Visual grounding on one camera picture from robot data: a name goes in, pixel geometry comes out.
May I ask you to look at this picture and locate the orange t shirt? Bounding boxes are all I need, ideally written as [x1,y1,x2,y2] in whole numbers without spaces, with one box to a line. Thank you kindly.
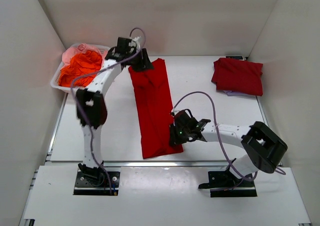
[58,50,103,88]

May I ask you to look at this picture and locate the bright red t shirt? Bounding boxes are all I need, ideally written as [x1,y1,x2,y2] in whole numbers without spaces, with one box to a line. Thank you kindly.
[128,58,184,159]

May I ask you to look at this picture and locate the folded dark red t shirt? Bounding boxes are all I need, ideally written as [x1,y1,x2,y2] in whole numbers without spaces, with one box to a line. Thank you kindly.
[211,58,263,96]

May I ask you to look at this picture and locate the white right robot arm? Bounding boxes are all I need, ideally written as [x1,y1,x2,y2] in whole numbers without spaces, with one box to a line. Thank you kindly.
[169,109,288,181]

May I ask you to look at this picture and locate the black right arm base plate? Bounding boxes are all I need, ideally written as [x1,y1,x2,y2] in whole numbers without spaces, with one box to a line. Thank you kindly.
[195,165,258,198]

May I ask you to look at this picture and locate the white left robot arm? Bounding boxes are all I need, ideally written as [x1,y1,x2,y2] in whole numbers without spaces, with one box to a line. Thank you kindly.
[72,37,153,187]

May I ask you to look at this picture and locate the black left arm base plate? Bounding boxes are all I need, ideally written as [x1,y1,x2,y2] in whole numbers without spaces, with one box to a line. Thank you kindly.
[73,170,121,196]

